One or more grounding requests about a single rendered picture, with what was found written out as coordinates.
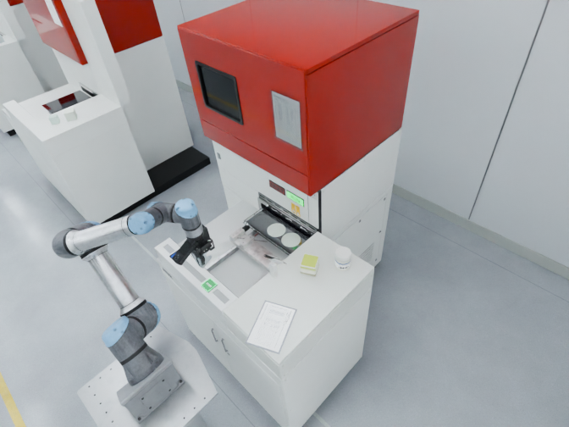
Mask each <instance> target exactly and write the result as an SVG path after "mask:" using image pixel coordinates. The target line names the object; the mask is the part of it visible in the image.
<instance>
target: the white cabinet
mask: <svg viewBox="0 0 569 427"><path fill-rule="evenodd" d="M157 262H158V261H157ZM158 264H159V266H160V268H161V270H162V271H163V275H164V277H165V279H166V281H167V282H168V285H169V288H170V290H171V291H172V293H173V295H174V298H175V300H176V302H177V304H178V306H179V308H180V311H181V313H182V314H183V316H184V319H185V322H186V323H187V325H188V327H189V329H190V330H191V332H192V333H193V334H194V335H195V336H196V337H197V338H198V339H199V340H200V341H201V342H202V343H203V344H204V345H205V346H206V348H207V349H208V350H209V351H210V352H211V353H212V354H213V355H214V356H215V357H216V358H217V359H218V360H219V362H220V363H221V364H222V365H223V366H224V367H225V368H226V369H227V370H228V371H229V372H230V373H231V374H232V375H233V376H234V377H235V378H236V379H237V380H238V381H239V382H240V383H241V384H242V385H243V386H244V387H245V388H246V389H247V390H248V392H249V393H250V394H251V395H252V396H253V397H254V398H255V399H256V400H257V401H258V402H259V403H260V404H261V405H262V407H263V408H264V409H265V410H266V411H267V412H268V413H269V414H270V415H271V416H272V417H273V418H274V419H275V420H276V421H277V423H278V424H279V425H280V426H281V427H302V426H303V425H304V424H305V423H306V421H307V420H308V419H309V418H310V417H311V416H312V414H313V413H314V412H315V411H316V410H317V408H318V407H319V406H320V405H321V404H322V402H323V401H324V400H325V399H326V398H327V397H328V395H329V394H330V393H331V392H332V391H333V389H334V388H335V387H336V386H337V385H338V384H339V383H340V382H341V381H342V380H343V378H344V377H345V376H346V375H347V374H348V372H349V371H350V370H351V369H352V368H353V366H354V365H355V364H356V363H357V362H358V360H359V359H360V358H361V357H362V351H363V345H364V339H365V333H366V327H367V316H368V309H369V304H370V298H371V292H372V287H370V288H369V289H368V290H367V292H366V293H365V294H364V295H363V296H362V297H361V298H360V299H359V300H358V301H357V302H356V303H355V304H354V305H353V306H352V307H351V308H350V309H349V310H348V311H347V313H346V314H345V315H344V316H343V317H342V318H341V319H340V320H339V321H338V322H337V323H336V324H335V325H334V326H333V327H332V328H331V329H330V330H329V331H328V333H327V334H326V335H325V336H324V337H323V338H322V339H321V340H320V341H319V342H318V343H317V344H316V345H315V346H314V347H313V348H312V349H311V350H310V351H309V352H308V354H307V355H306V356H305V357H304V358H303V359H302V360H301V361H300V362H299V363H298V364H297V365H296V366H295V367H294V368H293V369H292V370H291V371H290V372H289V373H288V374H287V375H286V376H285V377H284V378H283V379H282V380H281V379H280V378H279V377H278V376H277V375H276V374H275V373H274V372H273V371H272V370H271V369H270V368H269V367H268V366H267V365H266V364H265V363H263V362H262V361H261V360H260V359H259V358H258V357H257V356H256V355H255V354H254V353H253V352H252V351H251V350H250V349H249V348H248V347H247V346H246V345H245V344H244V343H243V342H242V341H241V340H240V339H239V338H237V337H236V336H235V335H234V334H233V333H232V332H231V331H230V330H229V329H227V328H226V327H225V326H224V325H223V324H222V323H221V322H220V321H219V320H218V319H217V318H216V317H215V316H214V315H213V314H212V313H211V312H210V311H208V310H207V309H206V308H205V307H204V306H203V305H202V304H201V303H200V302H199V301H198V300H197V299H196V298H195V297H194V296H193V295H192V294H191V293H190V292H189V291H188V290H187V289H186V288H185V287H184V286H183V285H182V284H181V283H179V282H178V281H177V280H176V279H175V278H174V277H173V276H172V275H171V274H170V273H169V272H168V271H167V270H166V269H165V268H164V267H163V266H162V265H161V264H160V263H159V262H158Z"/></svg>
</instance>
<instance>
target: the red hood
mask: <svg viewBox="0 0 569 427"><path fill-rule="evenodd" d="M418 20H419V10H418V9H414V8H405V7H401V6H396V5H392V4H387V3H379V2H374V1H370V0H245V1H243V2H241V3H237V4H234V5H232V6H229V7H227V8H223V9H220V10H218V11H215V12H213V13H210V14H206V15H204V16H202V17H199V18H196V19H193V20H190V21H187V22H185V23H183V24H180V25H177V27H178V28H177V29H178V32H179V36H180V42H181V46H182V49H183V53H184V56H185V62H186V66H187V69H188V73H189V77H190V80H191V86H192V90H193V93H194V97H195V100H196V106H197V110H198V113H199V117H200V121H201V124H202V130H203V134H204V136H206V137H208V138H209V139H211V140H213V141H215V142H217V143H218V144H220V145H221V146H223V147H226V148H227V149H229V150H230V151H231V152H233V153H236V154H237V155H239V156H241V157H243V158H244V159H246V160H247V161H249V162H251V163H253V164H255V165H256V166H258V167H259V168H261V169H263V170H265V171H267V172H269V174H271V175H274V176H275V177H277V178H279V179H281V180H282V181H284V182H285V183H287V184H289V185H291V186H293V187H295V188H296V189H297V190H299V191H301V192H303V193H305V194H307V195H308V196H309V197H311V196H312V195H313V194H315V193H316V192H317V191H319V190H320V189H322V188H323V187H324V186H326V185H327V184H328V183H329V182H330V181H331V180H333V179H334V178H336V177H337V176H338V175H340V174H341V173H342V172H344V171H345V170H346V169H348V168H349V167H351V166H352V165H353V164H354V163H355V162H357V161H358V160H359V159H360V158H362V157H363V156H365V155H366V154H367V153H369V152H370V151H372V150H373V149H374V148H375V147H376V146H377V145H379V144H380V143H381V142H383V141H384V140H386V139H387V138H388V137H389V136H391V135H392V134H394V133H395V132H396V131H398V130H399V129H400V128H401V127H402V120H403V115H404V110H405V104H406V94H407V88H408V83H409V78H410V73H411V66H412V57H413V51H414V46H415V40H416V35H417V25H418Z"/></svg>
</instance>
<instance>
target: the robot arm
mask: <svg viewBox="0 0 569 427"><path fill-rule="evenodd" d="M164 223H177V224H181V226H182V229H183V231H184V233H185V236H186V238H187V239H186V241H185V242H184V243H183V245H182V246H181V247H180V249H179V250H178V251H177V253H176V254H175V255H174V256H173V257H172V259H173V260H174V261H175V262H176V263H177V264H178V265H182V264H183V263H184V261H185V260H186V259H187V258H188V257H189V256H190V254H191V255H192V256H193V258H194V259H195V260H196V262H197V264H198V265H199V266H200V267H201V268H204V267H205V265H206V263H207V262H208V261H209V260H210V259H211V258H212V255H209V256H207V252H208V251H209V250H210V251H212V250H213V249H214V248H215V246H214V244H213V239H211V238H210V235H209V233H208V230H207V227H206V226H204V225H203V224H202V222H201V220H200V217H199V214H198V210H197V207H196V205H195V203H194V201H193V200H191V199H190V198H185V199H180V200H179V201H178V202H177V203H169V202H150V203H149V205H148V206H147V209H145V210H143V211H140V212H138V213H133V214H131V215H128V216H125V217H122V218H119V219H115V220H112V221H109V222H106V223H103V224H99V223H98V222H95V221H86V222H82V223H79V224H78V225H75V226H72V227H70V228H68V229H65V230H61V231H59V232H58V233H57V234H56V235H55V236H54V237H53V239H52V249H53V251H54V252H55V253H56V254H57V255H58V256H59V257H61V258H75V257H77V256H80V258H81V259H82V260H84V261H87V262H89V264H90V265H91V266H92V268H93V269H94V271H95V272H96V274H97V276H98V277H99V278H100V280H101V281H102V283H103V284H104V285H105V287H106V288H107V290H108V292H109V293H110V294H111V296H112V297H113V299H114V301H115V302H116V303H117V304H118V306H119V308H120V314H119V315H120V318H119V319H117V320H116V321H115V322H113V323H112V324H111V325H110V326H109V327H108V328H107V329H106V330H105V331H104V332H103V334H102V340H103V342H104V343H105V346H106V347H107V348H108V349H109V350H110V351H111V353H112V354H113V355H114V356H115V357H116V358H117V360H118V361H119V363H120V364H121V365H122V367H123V368H124V373H125V376H126V379H127V381H128V383H129V384H130V385H131V386H133V385H136V384H138V383H139V382H141V381H142V380H144V379H145V378H146V377H147V376H148V375H149V374H151V373H152V372H153V371H154V370H155V369H156V368H157V367H158V366H159V365H160V364H161V363H162V361H163V360H164V357H163V356H162V354H160V353H159V352H157V351H155V350H154V349H152V348H151V347H149V346H148V345H147V344H146V342H145V341H144V338H145V337H146V336H147V335H148V334H149V333H151V332H152V331H153V330H154V329H155V328H156V327H157V325H158V324H159V322H160V319H161V314H160V311H159V308H158V307H157V305H156V304H154V303H152V302H147V301H146V299H145V298H143V297H139V296H138V295H137V293H136V292H135V290H134V288H133V287H132V285H131V284H130V283H129V281H128V280H127V278H126V277H125V275H124V273H123V272H122V271H121V269H120V268H119V266H118V265H117V264H116V262H115V261H114V259H113V257H112V256H111V254H110V253H109V251H108V243H110V242H113V241H118V240H121V239H124V238H127V237H130V236H135V235H143V234H146V233H148V232H149V231H151V230H153V229H155V228H157V227H158V226H159V225H162V224H164ZM209 240H211V241H209ZM211 243H212V244H213V246H212V244H211ZM211 247H212V248H211Z"/></svg>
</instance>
